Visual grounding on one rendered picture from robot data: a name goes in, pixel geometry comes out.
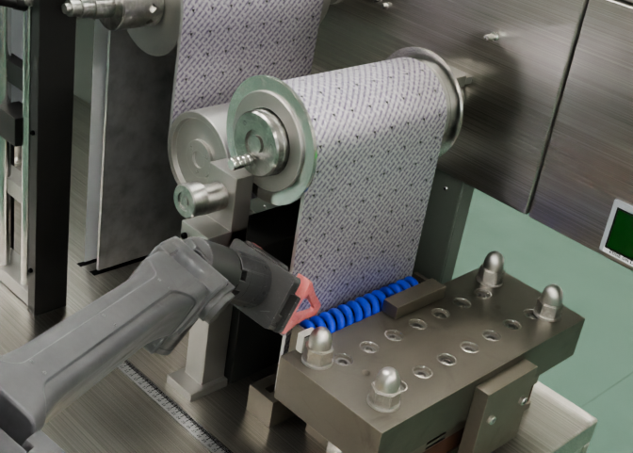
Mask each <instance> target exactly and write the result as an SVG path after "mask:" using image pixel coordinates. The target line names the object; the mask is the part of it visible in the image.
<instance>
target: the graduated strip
mask: <svg viewBox="0 0 633 453"><path fill-rule="evenodd" d="M117 369H119V370H120V371H121V372H122V373H123V375H124V376H125V377H126V378H128V379H129V380H130V381H132V382H133V383H134V384H135V385H136V386H137V387H138V388H139V389H140V390H141V391H142V392H143V393H144V394H145V395H146V396H148V397H149V398H150V399H151V400H152V401H153V402H154V403H155V404H156V405H158V406H159V407H160V408H161V409H162V410H163V411H164V412H165V413H166V414H168V415H169V416H170V417H171V418H172V419H173V420H174V421H175V422H176V423H177V424H179V425H180V426H181V427H182V428H183V429H184V430H185V431H186V432H188V433H189V434H190V435H191V436H192V437H193V438H194V439H195V440H196V441H197V442H199V443H200V444H201V445H202V446H203V447H204V448H205V449H206V450H208V451H209V452H210V453H233V452H232V451H231V450H230V449H229V448H227V447H226V446H225V445H224V444H223V443H222V442H221V441H219V440H218V439H217V438H216V437H215V436H214V435H213V434H212V433H210V432H209V431H208V430H207V429H206V428H205V427H203V426H202V425H201V424H200V423H199V422H198V421H197V420H196V419H194V418H193V417H192V416H191V415H190V414H189V413H188V412H186V411H185V410H184V409H183V408H182V407H181V406H180V405H179V404H177V403H176V402H175V401H174V400H173V399H172V398H171V397H170V396H168V395H167V394H166V393H165V392H164V391H163V390H161V389H160V388H159V387H158V386H157V385H156V384H155V383H154V382H152V381H151V380H150V379H149V378H148V377H147V376H146V375H144V374H143V373H142V372H141V371H140V370H139V369H138V368H137V367H135V366H134V365H133V364H132V363H131V362H130V361H129V360H126V361H124V362H123V363H122V364H120V365H119V366H118V367H117Z"/></svg>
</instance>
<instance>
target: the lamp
mask: <svg viewBox="0 0 633 453"><path fill-rule="evenodd" d="M608 247H610V248H612V249H614V250H616V251H618V252H619V253H621V254H623V255H625V256H627V257H629V258H631V259H633V217H632V216H630V215H628V214H627V213H625V212H623V211H621V210H619V211H618V214H617V217H616V219H615V222H614V225H613V228H612V232H611V235H610V238H609V242H608Z"/></svg>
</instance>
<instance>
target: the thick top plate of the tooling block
mask: <svg viewBox="0 0 633 453"><path fill-rule="evenodd" d="M478 273H479V268H477V269H474V270H472V271H470V272H468V273H465V274H463V275H462V276H460V277H457V278H455V279H453V280H451V281H448V282H446V283H443V285H444V286H445V287H446V290H445V294H444V297H443V298H442V299H438V300H437V301H435V302H433V303H430V304H428V305H426V306H424V307H422V308H420V309H417V310H415V311H413V312H411V313H409V314H407V315H404V316H402V317H400V318H398V319H394V318H392V317H391V316H389V315H388V314H386V313H385V312H383V311H380V312H378V313H376V314H375V315H371V316H369V317H367V318H364V319H362V320H360V321H358V322H355V323H353V324H351V325H349V326H347V327H345V328H343V329H341V330H338V331H336V332H333V333H332V337H333V343H332V346H333V365H332V366H331V367H330V368H328V369H325V370H315V369H311V368H309V367H307V366H306V365H304V364H303V363H302V361H301V355H302V353H299V352H298V351H297V350H295V349H294V350H292V351H290V352H287V353H286V354H284V355H282V356H281V358H280V363H279V369H278V376H277V381H276V387H275V393H274V397H275V398H276V399H278V400H279V401H280V402H281V403H283V404H284V405H285V406H286V407H287V408H288V409H289V410H290V411H292V412H293V413H294V414H295V415H297V416H298V417H299V418H300V419H302V420H303V421H304V422H305V423H307V424H308V425H309V426H310V427H312V428H313V429H314V430H316V431H317V432H318V433H319V434H321V435H322V436H323V437H324V438H326V439H327V440H328V441H329V442H331V443H332V444H333V445H334V446H336V447H337V448H338V449H339V450H341V451H342V452H343V453H412V452H413V451H415V450H416V449H417V448H419V447H421V446H422V445H425V444H426V443H428V442H430V441H431V440H433V439H435V438H436V437H438V436H439V435H441V434H443V433H444V432H446V431H448V430H449V429H452V428H453V427H455V426H457V425H458V424H460V423H461V422H462V421H464V420H466V419H467V416H468V414H469V410H470V406H471V403H472V399H473V395H474V393H475V389H476V386H478V385H480V384H481V383H483V382H485V381H487V380H488V379H490V378H492V377H493V376H495V375H497V374H499V373H500V372H502V371H504V370H506V369H507V368H509V367H511V366H513V365H514V364H517V363H519V362H520V361H522V360H524V359H527V360H528V361H530V362H531V363H533V364H535V365H537V366H538V368H537V371H536V374H535V378H536V377H538V376H540V375H541V374H543V373H544V372H545V371H547V370H549V369H550V368H552V367H554V366H555V365H557V364H559V363H561V362H563V361H564V360H566V359H568V358H569V357H571V356H572V355H574V352H575V349H576V344H577V341H578V338H579V335H580V333H581V330H582V327H583V324H584V321H585V317H583V316H581V315H579V314H577V313H575V312H574V311H572V310H570V309H568V308H567V307H565V306H563V308H562V311H561V318H560V321H558V322H547V321H543V320H541V319H540V318H538V317H537V316H536V315H534V314H533V308H534V307H535V306H536V303H537V299H538V297H540V296H541V295H542V293H541V292H539V291H537V290H536V289H534V288H532V287H531V286H529V285H527V284H525V283H523V282H521V281H519V280H518V279H516V278H514V277H512V275H510V274H508V273H506V272H505V273H504V277H503V284H502V285H501V286H500V287H496V288H493V287H488V286H485V285H482V284H481V283H479V282H478V281H477V278H476V277H477V274H478ZM387 366H390V367H394V368H395V369H396V371H397V372H398V373H399V376H400V385H399V388H400V390H401V395H400V399H399V401H400V405H399V408H398V409H397V410H396V411H395V412H392V413H382V412H378V411H376V410H374V409H372V408H371V407H370V406H369V405H368V403H367V400H366V399H367V395H368V394H369V392H370V387H371V383H372V382H373V381H375V380H376V377H377V375H378V373H379V372H380V370H381V369H383V368H385V367H387ZM535 378H534V379H535Z"/></svg>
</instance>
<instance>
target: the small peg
mask: <svg viewBox="0 0 633 453"><path fill-rule="evenodd" d="M252 164H253V158H252V156H251V155H250V154H244V155H241V156H237V157H233V158H230V159H229V160H228V167H229V169H230V170H239V169H242V168H247V167H250V166H252Z"/></svg>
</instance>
